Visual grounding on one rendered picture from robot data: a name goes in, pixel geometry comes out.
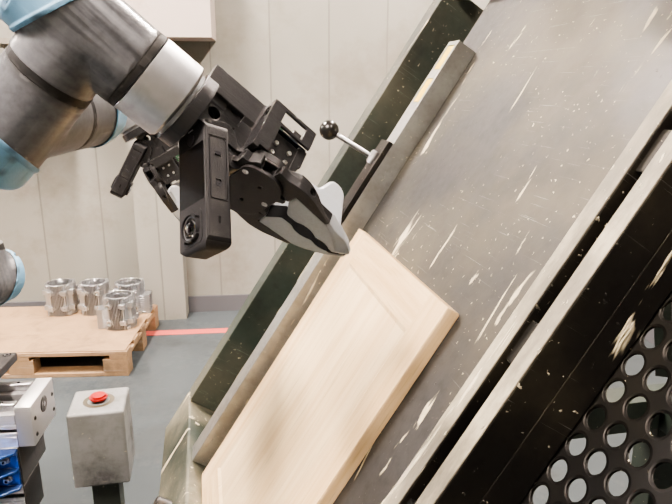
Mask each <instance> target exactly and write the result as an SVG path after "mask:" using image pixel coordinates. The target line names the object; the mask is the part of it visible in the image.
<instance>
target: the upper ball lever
mask: <svg viewBox="0 0 672 504"><path fill-rule="evenodd" d="M319 132H320V135H321V136H322V138H324V139H326V140H333V139H335V138H338V139H339V140H341V141H342V142H344V143H346V144H347V145H349V146H350V147H352V148H354V149H355V150H357V151H358V152H360V153H362V154H363V155H365V156H366V157H367V159H366V160H367V161H366V162H368V163H369V164H372V163H373V162H374V160H375V158H376V157H377V155H378V153H379V152H377V151H376V150H372V151H371V152H369V151H367V150H365V149H364V148H362V147H360V146H359V145H357V144H356V143H354V142H352V141H351V140H349V139H348V138H346V137H344V136H343V135H341V134H340V133H339V127H338V125H337V123H336V122H334V121H332V120H326V121H324V122H323V123H322V124H321V125H320V128H319Z"/></svg>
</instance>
